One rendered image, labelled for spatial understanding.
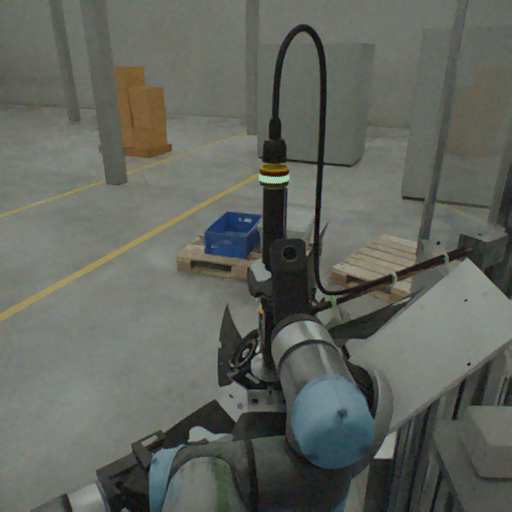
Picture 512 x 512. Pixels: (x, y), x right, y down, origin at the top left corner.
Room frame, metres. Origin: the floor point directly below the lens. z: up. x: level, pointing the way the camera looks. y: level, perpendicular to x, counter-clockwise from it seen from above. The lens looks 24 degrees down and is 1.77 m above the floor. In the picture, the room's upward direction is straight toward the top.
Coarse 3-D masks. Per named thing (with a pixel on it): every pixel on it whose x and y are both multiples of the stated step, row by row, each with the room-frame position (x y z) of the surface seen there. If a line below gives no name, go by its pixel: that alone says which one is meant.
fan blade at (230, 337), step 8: (224, 312) 1.04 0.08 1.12; (224, 320) 1.01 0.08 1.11; (232, 320) 0.94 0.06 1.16; (224, 328) 0.99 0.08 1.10; (232, 328) 0.92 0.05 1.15; (224, 336) 0.97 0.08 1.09; (232, 336) 0.91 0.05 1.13; (240, 336) 0.86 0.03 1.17; (224, 344) 0.96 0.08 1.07; (232, 344) 0.90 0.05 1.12; (224, 352) 0.95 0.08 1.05; (232, 352) 0.89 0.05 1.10; (224, 360) 0.95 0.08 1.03; (224, 368) 0.94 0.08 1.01; (224, 376) 0.93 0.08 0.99; (224, 384) 0.93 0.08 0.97
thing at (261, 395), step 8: (248, 392) 0.65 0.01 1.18; (256, 392) 0.66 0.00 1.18; (264, 392) 0.66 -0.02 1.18; (272, 392) 0.66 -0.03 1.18; (280, 392) 0.66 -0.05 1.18; (248, 400) 0.63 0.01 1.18; (264, 400) 0.63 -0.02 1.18; (280, 400) 0.63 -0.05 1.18; (248, 408) 0.61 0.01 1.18; (256, 408) 0.61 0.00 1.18; (264, 408) 0.61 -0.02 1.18; (272, 408) 0.61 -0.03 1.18; (280, 408) 0.61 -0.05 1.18
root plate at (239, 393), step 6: (234, 384) 0.73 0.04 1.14; (228, 390) 0.72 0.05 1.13; (234, 390) 0.72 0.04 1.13; (240, 390) 0.71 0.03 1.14; (222, 396) 0.72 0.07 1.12; (228, 396) 0.71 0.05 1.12; (234, 396) 0.71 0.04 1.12; (240, 396) 0.71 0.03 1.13; (222, 402) 0.71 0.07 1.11; (228, 402) 0.71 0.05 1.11; (234, 402) 0.70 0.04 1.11; (228, 408) 0.70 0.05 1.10; (234, 408) 0.70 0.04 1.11; (234, 414) 0.69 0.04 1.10; (240, 414) 0.69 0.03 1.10; (234, 420) 0.68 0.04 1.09
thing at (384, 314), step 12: (420, 288) 0.65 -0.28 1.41; (408, 300) 0.58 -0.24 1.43; (372, 312) 0.62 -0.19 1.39; (384, 312) 0.57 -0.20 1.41; (396, 312) 0.55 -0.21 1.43; (348, 324) 0.60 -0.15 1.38; (360, 324) 0.56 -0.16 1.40; (372, 324) 0.54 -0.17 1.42; (384, 324) 0.52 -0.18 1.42; (336, 336) 0.56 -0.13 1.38; (348, 336) 0.54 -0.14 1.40; (360, 336) 0.52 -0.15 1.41
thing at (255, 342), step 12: (252, 336) 0.77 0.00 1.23; (240, 348) 0.76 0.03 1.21; (252, 348) 0.72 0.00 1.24; (240, 360) 0.73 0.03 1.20; (228, 372) 0.71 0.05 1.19; (240, 372) 0.67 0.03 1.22; (240, 384) 0.68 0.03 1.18; (252, 384) 0.67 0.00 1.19; (264, 384) 0.67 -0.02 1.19; (276, 384) 0.67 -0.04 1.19
